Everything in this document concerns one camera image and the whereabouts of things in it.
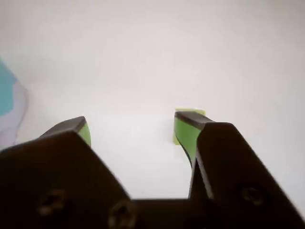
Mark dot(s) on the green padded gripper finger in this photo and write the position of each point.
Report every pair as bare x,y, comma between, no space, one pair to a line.
238,171

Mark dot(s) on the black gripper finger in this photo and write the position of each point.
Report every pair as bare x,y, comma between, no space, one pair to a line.
52,171

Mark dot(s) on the green lego block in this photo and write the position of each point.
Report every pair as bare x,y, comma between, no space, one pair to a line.
200,111

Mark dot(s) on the teal whale shaped bin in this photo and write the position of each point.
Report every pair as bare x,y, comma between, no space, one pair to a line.
8,95

